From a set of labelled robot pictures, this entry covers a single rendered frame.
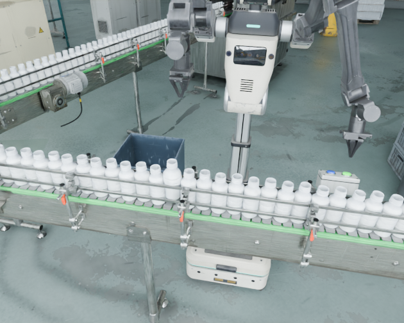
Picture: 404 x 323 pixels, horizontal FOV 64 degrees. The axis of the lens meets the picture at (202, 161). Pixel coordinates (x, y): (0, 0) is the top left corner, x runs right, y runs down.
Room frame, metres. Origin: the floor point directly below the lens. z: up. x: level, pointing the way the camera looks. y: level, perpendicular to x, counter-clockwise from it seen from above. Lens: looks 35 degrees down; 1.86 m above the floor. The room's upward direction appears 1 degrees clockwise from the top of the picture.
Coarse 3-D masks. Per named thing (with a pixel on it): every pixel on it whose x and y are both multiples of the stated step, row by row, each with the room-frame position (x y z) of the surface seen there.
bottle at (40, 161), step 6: (36, 156) 1.01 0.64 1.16; (42, 156) 1.02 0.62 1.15; (36, 162) 1.01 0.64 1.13; (42, 162) 1.01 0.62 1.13; (48, 162) 1.02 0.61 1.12; (42, 168) 1.00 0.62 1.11; (48, 168) 1.01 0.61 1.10; (42, 174) 1.00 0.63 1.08; (48, 174) 1.01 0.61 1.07; (42, 180) 0.99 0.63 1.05; (48, 180) 1.00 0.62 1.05; (42, 186) 1.00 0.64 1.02; (48, 186) 1.00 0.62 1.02; (54, 186) 1.02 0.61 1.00
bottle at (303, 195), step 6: (300, 186) 0.86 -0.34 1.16; (306, 186) 0.88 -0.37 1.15; (300, 192) 0.86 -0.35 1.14; (306, 192) 0.85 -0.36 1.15; (294, 198) 0.86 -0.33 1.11; (300, 198) 0.84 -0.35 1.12; (306, 198) 0.84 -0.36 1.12; (294, 210) 0.85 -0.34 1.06; (300, 210) 0.84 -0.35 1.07; (306, 210) 0.84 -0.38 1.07; (294, 216) 0.84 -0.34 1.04; (300, 216) 0.84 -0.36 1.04; (306, 216) 0.85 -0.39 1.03; (294, 222) 0.84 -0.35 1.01; (300, 222) 0.84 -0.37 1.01
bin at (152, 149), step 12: (132, 144) 1.56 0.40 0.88; (144, 144) 1.55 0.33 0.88; (156, 144) 1.53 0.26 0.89; (168, 144) 1.52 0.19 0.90; (180, 144) 1.51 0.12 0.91; (120, 156) 1.39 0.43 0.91; (132, 156) 1.53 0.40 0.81; (144, 156) 1.55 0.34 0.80; (156, 156) 1.54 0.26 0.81; (168, 156) 1.52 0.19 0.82; (180, 156) 1.42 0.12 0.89; (132, 168) 1.24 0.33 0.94; (180, 168) 1.41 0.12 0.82
